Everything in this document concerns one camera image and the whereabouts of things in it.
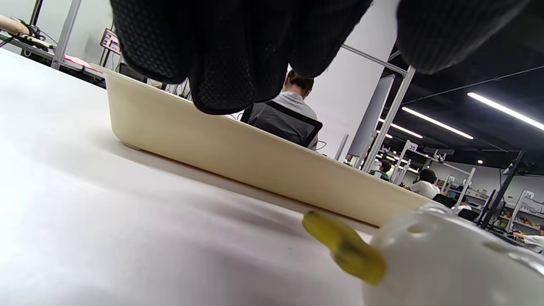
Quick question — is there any person's left hand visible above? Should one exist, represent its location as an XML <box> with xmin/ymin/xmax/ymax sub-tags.
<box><xmin>110</xmin><ymin>0</ymin><xmax>530</xmax><ymax>115</ymax></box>

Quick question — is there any white jellyfish mechanical toy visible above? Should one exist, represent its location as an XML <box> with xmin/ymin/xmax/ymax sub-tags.
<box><xmin>303</xmin><ymin>203</ymin><xmax>544</xmax><ymax>306</ymax></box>

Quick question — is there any another person's forearm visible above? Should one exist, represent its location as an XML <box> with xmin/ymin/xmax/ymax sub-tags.
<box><xmin>0</xmin><ymin>15</ymin><xmax>31</xmax><ymax>36</ymax></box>

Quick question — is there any black mesh office chair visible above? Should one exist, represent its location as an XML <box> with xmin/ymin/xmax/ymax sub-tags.
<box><xmin>240</xmin><ymin>101</ymin><xmax>323</xmax><ymax>148</ymax></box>

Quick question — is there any small sign screen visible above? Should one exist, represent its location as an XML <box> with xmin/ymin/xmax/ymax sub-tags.
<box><xmin>100</xmin><ymin>28</ymin><xmax>122</xmax><ymax>54</ymax></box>

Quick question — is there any beige plastic tray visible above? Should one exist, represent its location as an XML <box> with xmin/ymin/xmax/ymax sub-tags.
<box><xmin>91</xmin><ymin>63</ymin><xmax>438</xmax><ymax>228</ymax></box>

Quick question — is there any grey board panel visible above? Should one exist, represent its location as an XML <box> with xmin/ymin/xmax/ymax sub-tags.
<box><xmin>346</xmin><ymin>74</ymin><xmax>396</xmax><ymax>159</ymax></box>

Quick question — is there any ceiling light strip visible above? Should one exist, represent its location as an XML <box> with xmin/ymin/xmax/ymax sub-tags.
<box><xmin>377</xmin><ymin>119</ymin><xmax>424</xmax><ymax>139</ymax></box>
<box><xmin>402</xmin><ymin>107</ymin><xmax>474</xmax><ymax>140</ymax></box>
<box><xmin>467</xmin><ymin>93</ymin><xmax>544</xmax><ymax>131</ymax></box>

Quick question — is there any black tripod stand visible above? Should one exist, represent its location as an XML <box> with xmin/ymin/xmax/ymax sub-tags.
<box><xmin>479</xmin><ymin>150</ymin><xmax>528</xmax><ymax>230</ymax></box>

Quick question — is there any white shelf rack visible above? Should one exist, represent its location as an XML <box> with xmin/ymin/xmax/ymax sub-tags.
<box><xmin>497</xmin><ymin>190</ymin><xmax>544</xmax><ymax>233</ymax></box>

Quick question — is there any aluminium frame post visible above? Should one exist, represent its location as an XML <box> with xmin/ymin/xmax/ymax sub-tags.
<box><xmin>361</xmin><ymin>65</ymin><xmax>417</xmax><ymax>173</ymax></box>
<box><xmin>51</xmin><ymin>0</ymin><xmax>82</xmax><ymax>71</ymax></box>

